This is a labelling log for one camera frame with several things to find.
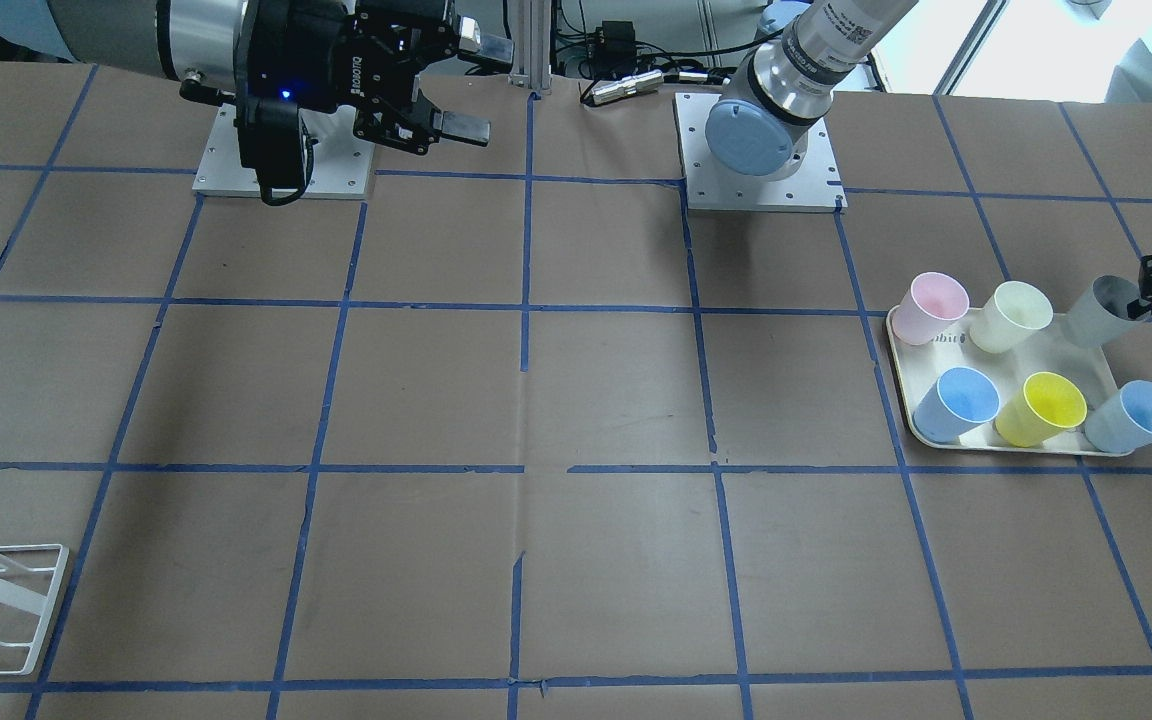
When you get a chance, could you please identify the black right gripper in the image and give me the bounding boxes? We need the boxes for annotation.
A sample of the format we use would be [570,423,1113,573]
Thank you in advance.
[236,1,515,156]

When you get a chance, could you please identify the grey white plastic cup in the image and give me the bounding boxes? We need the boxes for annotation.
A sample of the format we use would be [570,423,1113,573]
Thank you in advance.
[1060,275,1149,348]

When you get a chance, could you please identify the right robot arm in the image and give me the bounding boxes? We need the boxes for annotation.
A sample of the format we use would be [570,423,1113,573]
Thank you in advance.
[0,1,515,156]

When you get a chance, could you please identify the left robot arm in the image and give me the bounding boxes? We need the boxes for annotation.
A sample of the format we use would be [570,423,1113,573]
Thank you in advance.
[705,1,1152,319]

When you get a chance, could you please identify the light blue plastic cup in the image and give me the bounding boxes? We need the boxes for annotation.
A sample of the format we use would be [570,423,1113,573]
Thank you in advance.
[1084,381,1152,454]

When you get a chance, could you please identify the pale green plastic cup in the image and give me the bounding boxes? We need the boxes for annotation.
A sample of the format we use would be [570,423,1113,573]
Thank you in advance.
[968,281,1053,354]

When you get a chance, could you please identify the yellow plastic cup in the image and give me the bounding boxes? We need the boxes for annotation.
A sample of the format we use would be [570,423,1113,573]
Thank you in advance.
[995,372,1087,448]

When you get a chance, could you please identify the pink plastic cup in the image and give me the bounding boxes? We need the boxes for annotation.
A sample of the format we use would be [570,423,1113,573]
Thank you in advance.
[890,272,970,346]

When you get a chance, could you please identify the cream plastic tray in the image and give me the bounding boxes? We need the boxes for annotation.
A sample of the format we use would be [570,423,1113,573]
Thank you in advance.
[885,303,1137,458]

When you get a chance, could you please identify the aluminium frame post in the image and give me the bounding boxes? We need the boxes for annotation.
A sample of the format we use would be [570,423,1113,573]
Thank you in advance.
[506,0,556,97]

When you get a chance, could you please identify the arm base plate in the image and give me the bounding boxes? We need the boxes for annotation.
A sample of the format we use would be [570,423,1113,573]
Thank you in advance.
[675,92,847,213]
[192,104,376,200]

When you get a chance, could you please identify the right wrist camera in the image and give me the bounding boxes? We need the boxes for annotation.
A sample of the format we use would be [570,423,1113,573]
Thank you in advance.
[236,97,317,209]

